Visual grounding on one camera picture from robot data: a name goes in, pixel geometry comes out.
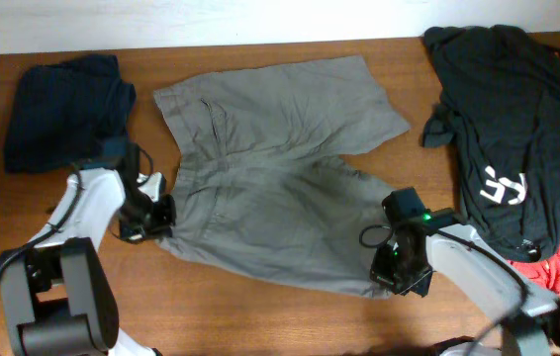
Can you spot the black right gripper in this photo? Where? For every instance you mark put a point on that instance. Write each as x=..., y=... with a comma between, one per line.
x=379, y=275

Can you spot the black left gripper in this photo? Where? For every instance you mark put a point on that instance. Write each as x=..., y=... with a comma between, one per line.
x=160, y=228

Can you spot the grey shorts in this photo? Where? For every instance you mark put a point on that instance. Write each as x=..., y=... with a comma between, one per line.
x=262, y=189

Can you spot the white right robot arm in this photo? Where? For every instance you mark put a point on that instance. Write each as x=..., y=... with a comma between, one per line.
x=525, y=318

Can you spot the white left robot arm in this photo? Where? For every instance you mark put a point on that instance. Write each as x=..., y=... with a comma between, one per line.
x=56, y=296

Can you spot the folded dark navy garment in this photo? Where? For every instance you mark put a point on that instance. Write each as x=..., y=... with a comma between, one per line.
x=65, y=112

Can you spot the black t-shirt with white print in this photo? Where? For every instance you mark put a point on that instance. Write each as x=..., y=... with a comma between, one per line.
x=500, y=107

